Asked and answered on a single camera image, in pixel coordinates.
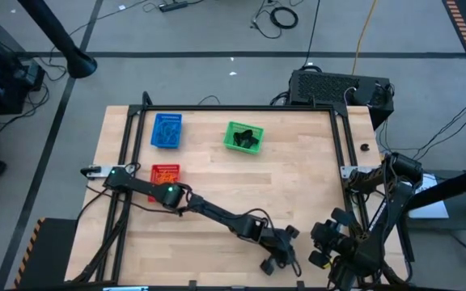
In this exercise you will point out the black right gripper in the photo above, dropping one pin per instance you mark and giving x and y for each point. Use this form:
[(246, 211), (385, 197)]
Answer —
[(338, 242)]

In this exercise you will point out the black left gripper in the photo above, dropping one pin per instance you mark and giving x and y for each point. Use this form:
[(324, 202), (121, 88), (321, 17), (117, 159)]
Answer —
[(279, 246)]

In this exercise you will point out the green plastic basket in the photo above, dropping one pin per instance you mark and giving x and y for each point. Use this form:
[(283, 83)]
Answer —
[(228, 139)]

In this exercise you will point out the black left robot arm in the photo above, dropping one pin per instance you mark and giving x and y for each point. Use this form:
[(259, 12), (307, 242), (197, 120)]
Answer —
[(148, 186)]

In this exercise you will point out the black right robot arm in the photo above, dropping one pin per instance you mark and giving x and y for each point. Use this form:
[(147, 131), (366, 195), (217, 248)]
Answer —
[(391, 202)]

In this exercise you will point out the white printed paper sheet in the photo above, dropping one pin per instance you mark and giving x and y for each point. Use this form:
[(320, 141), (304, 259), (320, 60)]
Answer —
[(435, 206)]

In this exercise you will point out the dark side table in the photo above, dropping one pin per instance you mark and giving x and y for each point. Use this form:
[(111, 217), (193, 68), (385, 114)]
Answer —
[(459, 220)]

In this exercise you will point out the red plastic basket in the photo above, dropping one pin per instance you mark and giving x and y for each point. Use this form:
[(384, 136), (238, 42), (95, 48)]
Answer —
[(156, 169)]

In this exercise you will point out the black computer case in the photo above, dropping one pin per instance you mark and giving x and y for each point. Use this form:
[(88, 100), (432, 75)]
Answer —
[(326, 87)]

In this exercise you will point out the blue plastic basket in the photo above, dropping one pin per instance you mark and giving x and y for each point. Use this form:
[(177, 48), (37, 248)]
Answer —
[(156, 121)]

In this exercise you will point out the black hazard-striped floor mat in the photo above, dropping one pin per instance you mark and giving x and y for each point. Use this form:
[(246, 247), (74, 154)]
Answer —
[(51, 254)]

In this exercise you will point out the black power strip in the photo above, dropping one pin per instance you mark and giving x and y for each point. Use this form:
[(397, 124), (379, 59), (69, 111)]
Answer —
[(173, 6)]

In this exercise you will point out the black round-base pole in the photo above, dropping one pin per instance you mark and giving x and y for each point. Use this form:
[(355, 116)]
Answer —
[(61, 38)]

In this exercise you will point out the black diagonal frame beam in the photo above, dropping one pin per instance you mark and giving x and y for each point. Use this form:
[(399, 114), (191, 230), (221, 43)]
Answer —
[(447, 188)]

